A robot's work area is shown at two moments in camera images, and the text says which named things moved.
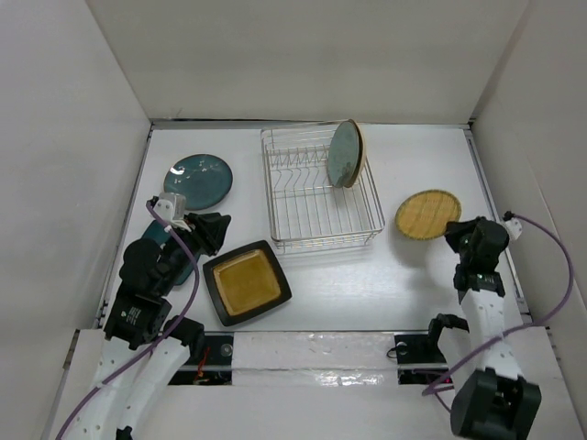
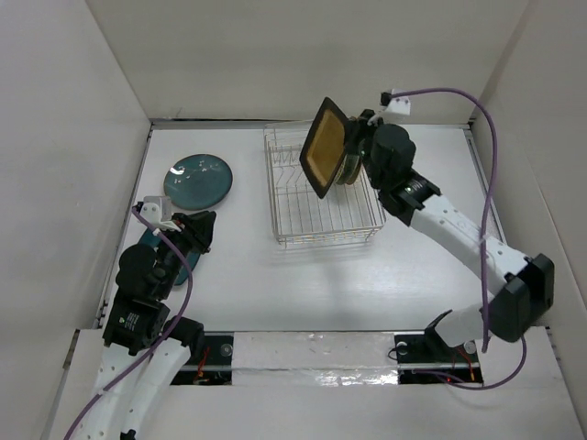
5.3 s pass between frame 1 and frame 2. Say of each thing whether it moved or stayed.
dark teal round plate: stayed
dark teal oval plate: stayed
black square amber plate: moved
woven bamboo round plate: moved
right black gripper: moved
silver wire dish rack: stayed
